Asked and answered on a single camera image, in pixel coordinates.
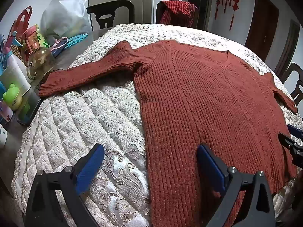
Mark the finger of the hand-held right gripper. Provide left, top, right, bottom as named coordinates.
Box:
left=277, top=133, right=303, bottom=167
left=287, top=124, right=303, bottom=139

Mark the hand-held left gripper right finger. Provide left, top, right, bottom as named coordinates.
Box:
left=196, top=144, right=276, bottom=227

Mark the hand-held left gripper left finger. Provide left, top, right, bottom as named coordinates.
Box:
left=24, top=144, right=105, bottom=227

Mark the rust red knit sweater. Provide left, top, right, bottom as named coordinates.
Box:
left=38, top=40, right=299, bottom=227

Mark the beige quilted floral blanket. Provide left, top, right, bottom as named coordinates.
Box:
left=14, top=23, right=303, bottom=227

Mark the dark wooden chair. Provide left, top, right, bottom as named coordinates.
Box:
left=155, top=0, right=199, bottom=30
left=86, top=0, right=135, bottom=31
left=275, top=63, right=303, bottom=107

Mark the dark framed door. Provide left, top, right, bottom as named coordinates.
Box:
left=279, top=19, right=301, bottom=70

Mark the white floral cup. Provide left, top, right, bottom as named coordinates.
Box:
left=0, top=123, right=7, bottom=149

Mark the small pink label bottle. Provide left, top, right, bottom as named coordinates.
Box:
left=0, top=99, right=16, bottom=123

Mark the green frog bottle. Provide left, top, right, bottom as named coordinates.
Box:
left=2, top=84, right=23, bottom=110

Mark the brown wooden door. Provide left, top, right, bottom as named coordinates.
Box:
left=244, top=0, right=280, bottom=62

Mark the glass jar with lid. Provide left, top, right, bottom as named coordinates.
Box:
left=26, top=46, right=55, bottom=79

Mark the pink and blue pouch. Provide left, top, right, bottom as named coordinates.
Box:
left=50, top=37, right=69, bottom=57

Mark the teal lattice trivet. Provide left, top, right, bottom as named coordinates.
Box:
left=64, top=33, right=89, bottom=49

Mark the white spray bottle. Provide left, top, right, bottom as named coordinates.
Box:
left=3, top=34, right=30, bottom=76

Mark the green leaf print bag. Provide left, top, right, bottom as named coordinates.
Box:
left=35, top=25, right=51, bottom=49

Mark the wicker basket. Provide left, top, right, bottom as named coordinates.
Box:
left=11, top=45, right=26, bottom=59

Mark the white plastic bag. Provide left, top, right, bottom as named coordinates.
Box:
left=40, top=0, right=92, bottom=40

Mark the red gift bag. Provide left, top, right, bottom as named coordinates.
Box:
left=9, top=6, right=34, bottom=43

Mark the dark glass doorway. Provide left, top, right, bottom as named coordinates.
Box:
left=182, top=0, right=213, bottom=31

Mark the red checked cloth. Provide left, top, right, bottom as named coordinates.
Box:
left=159, top=0, right=196, bottom=27

